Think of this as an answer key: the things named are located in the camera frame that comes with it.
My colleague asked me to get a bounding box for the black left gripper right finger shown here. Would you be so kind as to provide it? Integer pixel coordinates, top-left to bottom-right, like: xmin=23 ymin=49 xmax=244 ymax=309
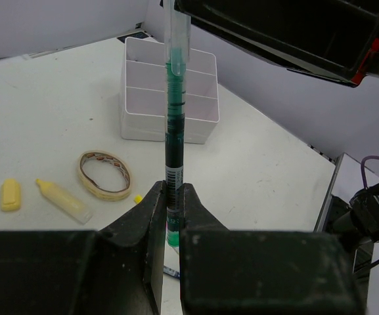
xmin=179 ymin=184 xmax=366 ymax=314

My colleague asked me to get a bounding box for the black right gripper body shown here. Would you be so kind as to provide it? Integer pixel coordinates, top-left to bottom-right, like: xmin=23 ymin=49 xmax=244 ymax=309
xmin=174 ymin=0 xmax=379 ymax=87

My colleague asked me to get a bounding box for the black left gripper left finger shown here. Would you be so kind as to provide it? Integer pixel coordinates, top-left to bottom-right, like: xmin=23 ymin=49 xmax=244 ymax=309
xmin=0 ymin=181 xmax=166 ymax=314

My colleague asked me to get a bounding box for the clear pen cap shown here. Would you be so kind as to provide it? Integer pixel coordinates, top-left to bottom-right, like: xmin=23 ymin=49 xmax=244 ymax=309
xmin=161 ymin=0 xmax=191 ymax=77

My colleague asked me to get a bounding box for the green pen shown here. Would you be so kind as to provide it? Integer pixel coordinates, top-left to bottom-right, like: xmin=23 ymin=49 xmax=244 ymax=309
xmin=165 ymin=64 xmax=186 ymax=247

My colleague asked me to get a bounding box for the blue pen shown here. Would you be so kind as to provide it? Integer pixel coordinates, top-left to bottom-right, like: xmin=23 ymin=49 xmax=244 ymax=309
xmin=163 ymin=266 xmax=180 ymax=280

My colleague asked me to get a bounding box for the yellow tipped white pen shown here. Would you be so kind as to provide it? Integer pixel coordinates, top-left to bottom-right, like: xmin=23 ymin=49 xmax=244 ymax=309
xmin=134 ymin=195 xmax=143 ymax=204

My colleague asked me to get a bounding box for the white divided organizer box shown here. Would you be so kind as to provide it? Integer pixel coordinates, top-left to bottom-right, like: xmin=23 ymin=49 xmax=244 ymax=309
xmin=120 ymin=37 xmax=220 ymax=144

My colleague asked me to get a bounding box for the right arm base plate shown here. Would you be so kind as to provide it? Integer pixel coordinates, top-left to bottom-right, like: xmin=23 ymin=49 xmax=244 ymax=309
xmin=314 ymin=184 xmax=379 ymax=280

